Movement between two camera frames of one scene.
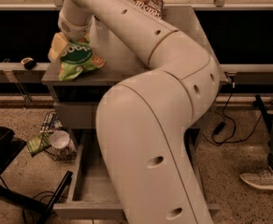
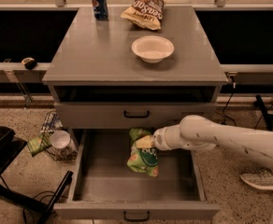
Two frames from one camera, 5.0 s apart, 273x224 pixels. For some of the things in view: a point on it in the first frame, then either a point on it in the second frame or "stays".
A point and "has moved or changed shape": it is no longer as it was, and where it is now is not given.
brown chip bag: [148, 1] stays
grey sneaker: [265, 179] stays
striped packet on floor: [50, 123] stays
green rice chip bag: [77, 58] has moved or changed shape
